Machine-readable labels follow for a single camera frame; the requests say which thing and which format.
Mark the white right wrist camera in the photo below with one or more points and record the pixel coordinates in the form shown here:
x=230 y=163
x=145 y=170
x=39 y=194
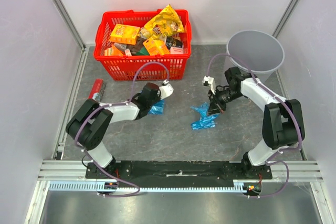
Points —
x=209 y=82

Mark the long red box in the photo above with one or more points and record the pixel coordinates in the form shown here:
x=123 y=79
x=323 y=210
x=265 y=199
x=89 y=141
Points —
x=97 y=90

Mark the torn blue trash bag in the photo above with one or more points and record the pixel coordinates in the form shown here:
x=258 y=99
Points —
x=157 y=110

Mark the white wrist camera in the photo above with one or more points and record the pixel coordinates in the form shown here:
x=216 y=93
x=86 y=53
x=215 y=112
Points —
x=209 y=82
x=165 y=89

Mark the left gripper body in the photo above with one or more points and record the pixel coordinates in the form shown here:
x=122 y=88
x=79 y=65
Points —
x=155 y=102

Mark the grey slotted cable duct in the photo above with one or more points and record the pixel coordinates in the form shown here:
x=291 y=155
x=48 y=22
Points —
x=113 y=187

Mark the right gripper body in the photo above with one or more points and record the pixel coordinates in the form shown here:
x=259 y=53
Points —
x=217 y=100

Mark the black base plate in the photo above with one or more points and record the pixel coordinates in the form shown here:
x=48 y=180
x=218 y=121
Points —
x=187 y=173

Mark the blue trash bag roll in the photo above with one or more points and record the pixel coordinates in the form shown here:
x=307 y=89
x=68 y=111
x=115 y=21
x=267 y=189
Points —
x=205 y=121

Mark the grey plastic trash bin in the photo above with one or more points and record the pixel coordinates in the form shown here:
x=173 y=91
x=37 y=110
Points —
x=259 y=51

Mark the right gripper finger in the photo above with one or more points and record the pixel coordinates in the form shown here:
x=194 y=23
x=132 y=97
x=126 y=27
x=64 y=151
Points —
x=221 y=108
x=212 y=109

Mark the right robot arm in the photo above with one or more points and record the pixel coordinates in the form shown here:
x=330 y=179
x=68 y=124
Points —
x=282 y=125

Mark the red plastic shopping basket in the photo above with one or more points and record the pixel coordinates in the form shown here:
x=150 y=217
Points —
x=123 y=67

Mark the orange striped packet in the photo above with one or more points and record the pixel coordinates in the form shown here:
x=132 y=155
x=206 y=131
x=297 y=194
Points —
x=113 y=51

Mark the orange snack box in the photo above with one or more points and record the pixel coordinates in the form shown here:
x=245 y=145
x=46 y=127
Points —
x=125 y=34

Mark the small orange carton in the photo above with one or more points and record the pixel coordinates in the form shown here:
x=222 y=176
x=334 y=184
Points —
x=156 y=47

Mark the yellow chips bag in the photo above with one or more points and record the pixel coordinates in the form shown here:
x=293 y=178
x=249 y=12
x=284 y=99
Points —
x=165 y=24

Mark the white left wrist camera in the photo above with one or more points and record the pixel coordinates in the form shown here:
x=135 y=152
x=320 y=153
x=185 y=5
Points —
x=165 y=89

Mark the green packet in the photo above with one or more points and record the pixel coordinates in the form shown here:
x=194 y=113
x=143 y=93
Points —
x=142 y=52

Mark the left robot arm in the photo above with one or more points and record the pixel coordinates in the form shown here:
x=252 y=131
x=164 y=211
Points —
x=89 y=124

